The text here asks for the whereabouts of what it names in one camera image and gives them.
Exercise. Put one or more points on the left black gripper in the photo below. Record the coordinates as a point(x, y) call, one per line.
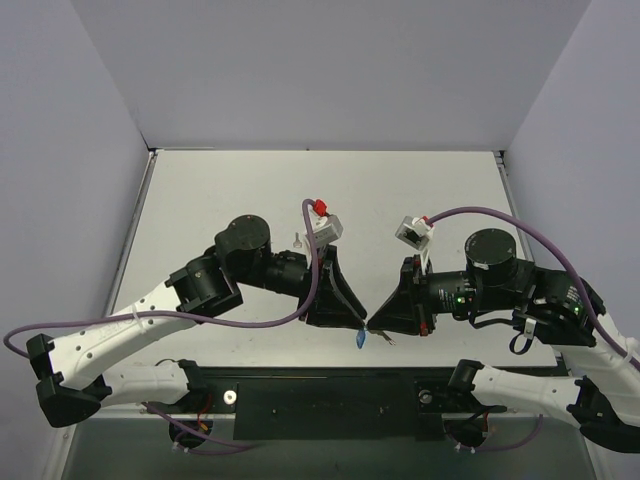
point(314, 288)

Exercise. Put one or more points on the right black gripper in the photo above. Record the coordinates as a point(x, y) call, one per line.
point(413, 295)

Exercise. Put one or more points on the brass key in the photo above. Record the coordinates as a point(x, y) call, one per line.
point(386, 337)

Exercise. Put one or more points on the blue key tag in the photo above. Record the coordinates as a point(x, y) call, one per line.
point(361, 336)

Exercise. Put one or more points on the silver key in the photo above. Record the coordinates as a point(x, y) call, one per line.
point(297, 241)

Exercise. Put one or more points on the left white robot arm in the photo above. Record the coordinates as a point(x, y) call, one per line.
point(80, 373)

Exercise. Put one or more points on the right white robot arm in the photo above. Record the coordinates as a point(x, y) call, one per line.
point(540, 305)

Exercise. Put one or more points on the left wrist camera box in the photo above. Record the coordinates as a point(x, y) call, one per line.
point(324, 229)

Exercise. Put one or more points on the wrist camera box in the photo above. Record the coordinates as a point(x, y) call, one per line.
point(415, 232)
point(324, 229)

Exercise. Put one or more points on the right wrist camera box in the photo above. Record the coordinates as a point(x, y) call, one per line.
point(415, 232)

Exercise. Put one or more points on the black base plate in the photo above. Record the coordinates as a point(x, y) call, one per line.
point(333, 403)

